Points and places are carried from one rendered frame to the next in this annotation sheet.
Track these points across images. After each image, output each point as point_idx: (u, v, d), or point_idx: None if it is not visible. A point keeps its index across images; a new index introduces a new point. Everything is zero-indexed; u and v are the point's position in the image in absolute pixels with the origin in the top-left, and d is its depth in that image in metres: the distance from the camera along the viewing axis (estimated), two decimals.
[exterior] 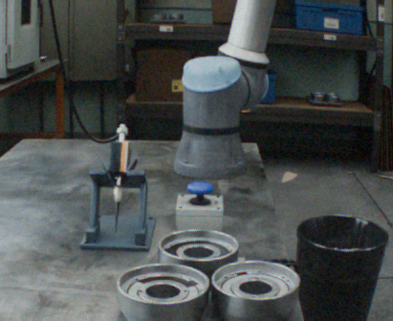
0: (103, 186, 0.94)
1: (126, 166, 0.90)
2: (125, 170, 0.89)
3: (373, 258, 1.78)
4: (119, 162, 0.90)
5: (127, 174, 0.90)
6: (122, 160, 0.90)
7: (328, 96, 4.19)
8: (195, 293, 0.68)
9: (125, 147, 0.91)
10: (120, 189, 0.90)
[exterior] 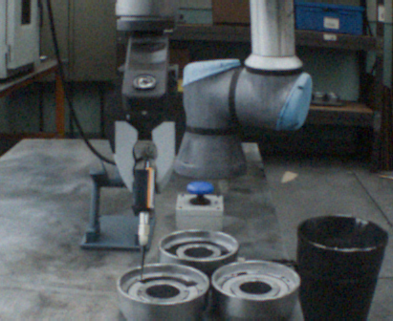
0: (103, 186, 0.94)
1: (152, 201, 0.72)
2: (151, 205, 0.71)
3: (373, 258, 1.78)
4: (144, 196, 0.72)
5: (153, 210, 0.72)
6: (147, 193, 0.72)
7: (328, 96, 4.19)
8: (195, 293, 0.68)
9: (151, 176, 0.72)
10: (147, 228, 0.72)
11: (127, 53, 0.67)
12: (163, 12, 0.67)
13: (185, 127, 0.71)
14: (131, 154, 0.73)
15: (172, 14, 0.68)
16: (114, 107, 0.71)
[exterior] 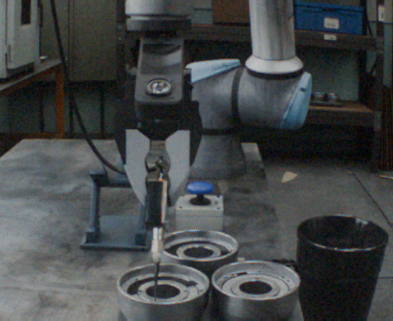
0: (103, 186, 0.94)
1: (165, 215, 0.66)
2: (163, 220, 0.66)
3: (373, 258, 1.78)
4: (159, 210, 0.66)
5: (165, 225, 0.67)
6: None
7: (328, 96, 4.19)
8: (195, 293, 0.68)
9: (163, 188, 0.67)
10: (162, 245, 0.67)
11: (139, 55, 0.61)
12: (178, 11, 0.62)
13: (201, 136, 0.66)
14: (143, 164, 0.67)
15: (187, 13, 0.63)
16: (124, 114, 0.66)
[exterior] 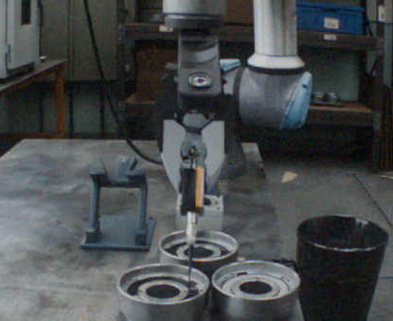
0: (103, 186, 0.94)
1: (203, 200, 0.71)
2: (201, 204, 0.71)
3: (373, 258, 1.78)
4: (193, 195, 0.71)
5: (203, 209, 0.72)
6: (198, 192, 0.71)
7: (328, 96, 4.19)
8: None
9: (201, 175, 0.72)
10: (195, 227, 0.72)
11: (179, 52, 0.66)
12: (213, 11, 0.67)
13: (233, 126, 0.71)
14: (179, 153, 0.72)
15: (221, 13, 0.68)
16: (163, 105, 0.71)
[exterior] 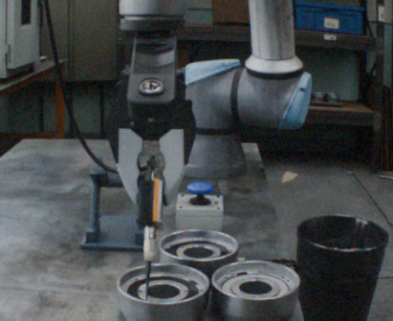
0: (103, 186, 0.94)
1: (161, 214, 0.67)
2: (159, 219, 0.66)
3: (373, 258, 1.78)
4: (150, 209, 0.67)
5: (161, 224, 0.67)
6: (155, 205, 0.67)
7: (328, 96, 4.19)
8: None
9: (159, 187, 0.67)
10: (153, 244, 0.67)
11: (132, 55, 0.62)
12: (171, 11, 0.62)
13: (194, 135, 0.66)
14: (136, 163, 0.68)
15: (180, 13, 0.63)
16: (118, 113, 0.66)
